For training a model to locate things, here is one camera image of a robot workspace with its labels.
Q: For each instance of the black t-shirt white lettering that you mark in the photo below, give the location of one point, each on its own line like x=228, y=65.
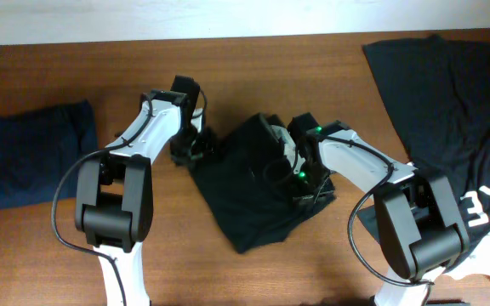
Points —
x=437, y=95

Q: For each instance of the folded navy blue garment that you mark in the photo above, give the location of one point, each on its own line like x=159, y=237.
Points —
x=38, y=147

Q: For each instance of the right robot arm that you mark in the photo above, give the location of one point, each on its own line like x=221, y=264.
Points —
x=420, y=229

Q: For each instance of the black shorts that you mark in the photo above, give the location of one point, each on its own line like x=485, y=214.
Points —
x=239, y=184

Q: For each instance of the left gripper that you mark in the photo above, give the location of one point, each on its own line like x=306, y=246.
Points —
x=191, y=152

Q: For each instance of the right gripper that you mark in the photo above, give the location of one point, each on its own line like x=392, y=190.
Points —
x=309, y=195

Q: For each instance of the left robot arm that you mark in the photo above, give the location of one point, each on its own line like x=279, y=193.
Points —
x=114, y=199

